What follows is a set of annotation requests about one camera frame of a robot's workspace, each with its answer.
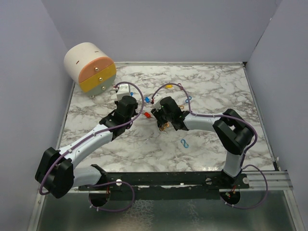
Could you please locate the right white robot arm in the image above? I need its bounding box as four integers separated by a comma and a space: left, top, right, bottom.
151, 97, 256, 188

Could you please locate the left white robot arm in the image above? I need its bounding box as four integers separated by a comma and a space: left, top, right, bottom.
35, 96, 138, 198

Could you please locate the orange S carabiner lower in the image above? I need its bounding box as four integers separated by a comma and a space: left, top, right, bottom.
159, 123, 169, 131

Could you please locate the round pastel drawer cabinet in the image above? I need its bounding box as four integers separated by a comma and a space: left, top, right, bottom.
64, 42, 116, 98

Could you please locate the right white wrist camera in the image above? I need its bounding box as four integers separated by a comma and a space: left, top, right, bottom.
151, 93, 163, 111

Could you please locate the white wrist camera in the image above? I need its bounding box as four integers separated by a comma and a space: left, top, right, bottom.
114, 84, 131, 101
151, 93, 163, 111

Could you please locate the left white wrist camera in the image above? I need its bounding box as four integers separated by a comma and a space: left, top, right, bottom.
114, 84, 131, 101

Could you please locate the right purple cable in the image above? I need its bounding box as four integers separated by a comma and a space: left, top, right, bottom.
149, 84, 269, 210

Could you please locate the purple cable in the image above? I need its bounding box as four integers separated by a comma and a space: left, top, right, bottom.
39, 82, 145, 213
149, 84, 269, 210

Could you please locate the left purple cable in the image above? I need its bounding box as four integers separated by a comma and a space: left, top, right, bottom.
39, 82, 145, 213

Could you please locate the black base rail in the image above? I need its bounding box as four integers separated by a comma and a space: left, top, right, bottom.
78, 171, 249, 201

